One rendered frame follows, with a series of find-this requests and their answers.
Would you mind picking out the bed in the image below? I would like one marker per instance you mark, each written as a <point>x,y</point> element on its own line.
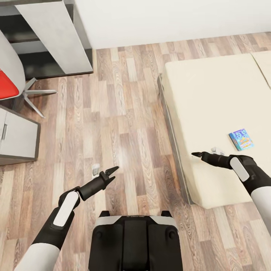
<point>206,99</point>

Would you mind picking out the board game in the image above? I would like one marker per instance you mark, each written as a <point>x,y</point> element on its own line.
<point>241,139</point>

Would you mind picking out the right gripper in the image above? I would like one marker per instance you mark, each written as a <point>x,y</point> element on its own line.
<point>209,158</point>

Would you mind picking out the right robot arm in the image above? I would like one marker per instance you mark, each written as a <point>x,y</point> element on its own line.
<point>255,180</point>

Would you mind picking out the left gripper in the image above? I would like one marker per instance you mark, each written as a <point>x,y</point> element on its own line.
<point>102,180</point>

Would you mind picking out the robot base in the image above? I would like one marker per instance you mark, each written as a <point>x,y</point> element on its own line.
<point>135,243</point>

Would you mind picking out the desk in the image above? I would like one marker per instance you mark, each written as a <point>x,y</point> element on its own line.
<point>58,24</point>

